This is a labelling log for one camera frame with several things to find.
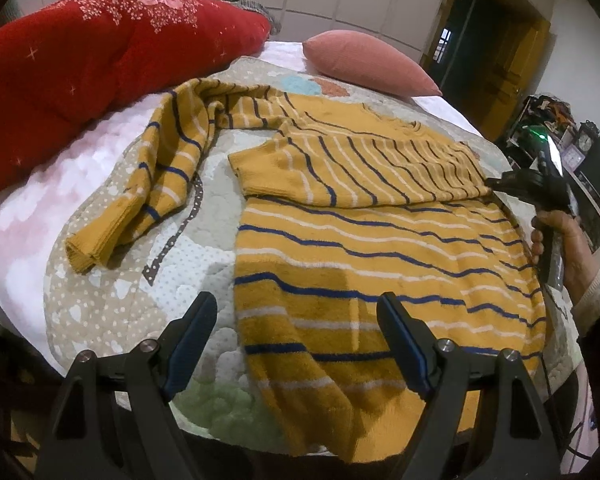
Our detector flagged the yellow striped knit sweater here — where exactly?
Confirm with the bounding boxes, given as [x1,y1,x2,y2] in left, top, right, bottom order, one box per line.
[66,79,546,463]

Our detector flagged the person's right hand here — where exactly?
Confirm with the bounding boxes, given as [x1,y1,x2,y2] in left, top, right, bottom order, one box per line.
[531,210,600,304]

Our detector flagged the dark table clock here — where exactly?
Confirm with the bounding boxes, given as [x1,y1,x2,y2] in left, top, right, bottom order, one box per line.
[576,120,600,155]

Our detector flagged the red floral duvet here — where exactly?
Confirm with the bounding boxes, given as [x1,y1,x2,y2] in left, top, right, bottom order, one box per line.
[0,0,273,192]

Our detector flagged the wooden door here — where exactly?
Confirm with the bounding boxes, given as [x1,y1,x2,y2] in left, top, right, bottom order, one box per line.
[422,0,550,141]

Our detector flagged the grey knit blanket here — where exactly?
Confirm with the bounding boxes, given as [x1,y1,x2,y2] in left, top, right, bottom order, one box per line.
[216,0,282,36]

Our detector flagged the patchwork heart quilt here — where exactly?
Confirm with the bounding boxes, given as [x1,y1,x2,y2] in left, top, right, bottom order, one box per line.
[44,56,582,455]

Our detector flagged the pink corduroy pillow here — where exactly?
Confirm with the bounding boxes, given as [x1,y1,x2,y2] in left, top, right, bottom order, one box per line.
[302,29,442,99]

